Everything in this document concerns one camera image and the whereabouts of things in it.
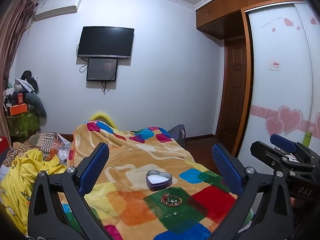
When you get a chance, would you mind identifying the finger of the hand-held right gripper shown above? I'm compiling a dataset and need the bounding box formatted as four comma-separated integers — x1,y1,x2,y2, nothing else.
250,141,292,173
269,133,313,161

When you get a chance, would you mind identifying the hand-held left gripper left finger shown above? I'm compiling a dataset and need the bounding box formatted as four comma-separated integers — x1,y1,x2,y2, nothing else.
27,142,113,240

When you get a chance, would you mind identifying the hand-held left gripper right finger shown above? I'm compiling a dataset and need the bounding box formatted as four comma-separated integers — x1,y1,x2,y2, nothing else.
207,142,297,240

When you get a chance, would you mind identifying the gold charm bracelet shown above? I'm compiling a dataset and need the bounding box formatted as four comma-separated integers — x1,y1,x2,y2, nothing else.
161,193,182,207

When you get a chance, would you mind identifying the purple heart-shaped tin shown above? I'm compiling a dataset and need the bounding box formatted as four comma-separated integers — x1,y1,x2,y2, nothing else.
146,170,173,192

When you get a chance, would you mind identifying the green bottle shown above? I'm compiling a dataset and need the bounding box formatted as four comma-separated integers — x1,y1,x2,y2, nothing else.
302,131,313,147

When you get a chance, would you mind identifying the colourful checked fleece blanket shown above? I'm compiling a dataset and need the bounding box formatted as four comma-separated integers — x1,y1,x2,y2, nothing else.
57,120,253,240

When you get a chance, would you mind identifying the yellow pillow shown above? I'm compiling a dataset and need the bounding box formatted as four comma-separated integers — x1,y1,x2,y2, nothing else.
90,112,118,128

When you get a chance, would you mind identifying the white wardrobe with pink hearts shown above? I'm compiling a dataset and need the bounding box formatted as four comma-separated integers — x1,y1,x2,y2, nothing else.
236,0,320,162

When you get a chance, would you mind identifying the striped bedding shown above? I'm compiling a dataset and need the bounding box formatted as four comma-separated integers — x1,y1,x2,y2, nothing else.
12,131,73,167

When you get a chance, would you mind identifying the grey bag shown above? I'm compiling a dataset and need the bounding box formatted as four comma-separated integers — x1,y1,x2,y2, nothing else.
167,124,187,148

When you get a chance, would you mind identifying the brown wooden door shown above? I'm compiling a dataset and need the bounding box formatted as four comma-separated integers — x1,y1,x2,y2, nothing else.
215,37,248,154

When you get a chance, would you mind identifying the yellow printed blanket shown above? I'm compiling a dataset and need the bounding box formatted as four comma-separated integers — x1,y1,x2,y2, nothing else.
0,147,68,235

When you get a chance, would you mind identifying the white and red notice sticker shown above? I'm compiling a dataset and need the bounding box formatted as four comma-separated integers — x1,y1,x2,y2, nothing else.
268,59,282,70

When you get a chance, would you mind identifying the green patterned cloth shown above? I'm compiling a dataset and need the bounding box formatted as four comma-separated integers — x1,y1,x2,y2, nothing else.
6,112,41,137

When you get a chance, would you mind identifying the red cushion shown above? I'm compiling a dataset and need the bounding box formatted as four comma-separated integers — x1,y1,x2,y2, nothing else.
0,135,11,153

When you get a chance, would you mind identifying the orange box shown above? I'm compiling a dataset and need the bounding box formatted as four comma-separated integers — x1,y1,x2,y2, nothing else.
7,104,28,116

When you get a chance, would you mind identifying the pile of clothes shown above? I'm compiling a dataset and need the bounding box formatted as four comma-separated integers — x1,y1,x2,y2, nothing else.
2,70,40,105

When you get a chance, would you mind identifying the wooden overhead cabinet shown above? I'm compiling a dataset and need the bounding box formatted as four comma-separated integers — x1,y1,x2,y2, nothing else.
195,0,310,40

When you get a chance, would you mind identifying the striped brown curtain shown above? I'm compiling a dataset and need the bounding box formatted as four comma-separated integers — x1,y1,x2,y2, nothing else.
0,0,38,142

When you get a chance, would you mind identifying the white air conditioner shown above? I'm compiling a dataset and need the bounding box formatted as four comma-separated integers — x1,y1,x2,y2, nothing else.
34,0,83,22

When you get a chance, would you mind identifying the small black wall monitor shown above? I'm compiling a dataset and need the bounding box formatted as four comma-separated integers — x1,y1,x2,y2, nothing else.
86,58,119,82

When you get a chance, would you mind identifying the black wall television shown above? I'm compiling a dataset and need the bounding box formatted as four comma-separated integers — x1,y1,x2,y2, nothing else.
77,26,135,59

